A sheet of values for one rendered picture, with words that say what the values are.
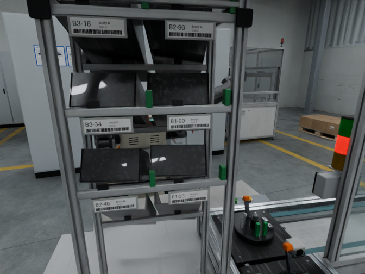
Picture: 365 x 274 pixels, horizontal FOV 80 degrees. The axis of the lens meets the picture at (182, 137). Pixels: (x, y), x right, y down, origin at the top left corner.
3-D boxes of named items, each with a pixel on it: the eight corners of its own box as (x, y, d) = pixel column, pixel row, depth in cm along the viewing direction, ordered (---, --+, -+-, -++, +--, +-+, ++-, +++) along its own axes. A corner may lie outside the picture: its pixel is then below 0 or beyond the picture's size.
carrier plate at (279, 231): (212, 219, 91) (212, 215, 90) (264, 212, 95) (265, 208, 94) (236, 268, 68) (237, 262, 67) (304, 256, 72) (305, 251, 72)
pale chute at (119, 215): (120, 224, 82) (122, 212, 84) (156, 224, 82) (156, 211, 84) (95, 210, 57) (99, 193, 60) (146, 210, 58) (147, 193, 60)
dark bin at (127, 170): (116, 178, 75) (117, 156, 76) (154, 178, 75) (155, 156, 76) (79, 182, 47) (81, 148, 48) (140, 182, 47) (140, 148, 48)
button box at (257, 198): (222, 209, 106) (223, 197, 104) (262, 204, 110) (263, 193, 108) (228, 217, 99) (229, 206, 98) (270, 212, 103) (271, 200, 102)
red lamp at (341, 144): (329, 149, 66) (333, 134, 64) (344, 148, 67) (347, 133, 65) (344, 155, 61) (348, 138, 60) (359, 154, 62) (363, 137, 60)
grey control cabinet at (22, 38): (43, 166, 375) (16, 20, 312) (94, 160, 400) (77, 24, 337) (35, 180, 326) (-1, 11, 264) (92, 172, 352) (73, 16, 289)
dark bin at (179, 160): (160, 174, 77) (160, 154, 79) (197, 174, 78) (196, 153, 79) (149, 176, 50) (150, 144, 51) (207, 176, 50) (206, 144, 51)
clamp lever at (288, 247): (284, 271, 62) (282, 242, 62) (291, 269, 62) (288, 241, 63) (293, 277, 58) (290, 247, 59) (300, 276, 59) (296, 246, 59)
